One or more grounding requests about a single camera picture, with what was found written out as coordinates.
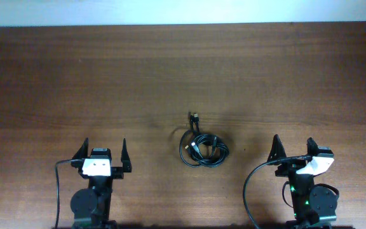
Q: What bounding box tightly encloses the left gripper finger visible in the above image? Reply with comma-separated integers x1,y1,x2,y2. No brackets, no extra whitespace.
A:
121,138,132,172
72,138,89,160

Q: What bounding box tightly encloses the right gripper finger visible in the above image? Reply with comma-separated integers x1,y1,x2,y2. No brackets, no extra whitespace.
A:
267,134,287,165
307,137,318,156

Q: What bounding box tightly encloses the right camera black cable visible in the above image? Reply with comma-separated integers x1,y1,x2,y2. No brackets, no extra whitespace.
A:
242,155,313,229

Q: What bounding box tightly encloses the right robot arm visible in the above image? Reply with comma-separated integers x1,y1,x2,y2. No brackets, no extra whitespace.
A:
267,134,339,228

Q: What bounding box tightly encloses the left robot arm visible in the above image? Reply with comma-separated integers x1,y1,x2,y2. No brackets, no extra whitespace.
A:
71,139,132,229

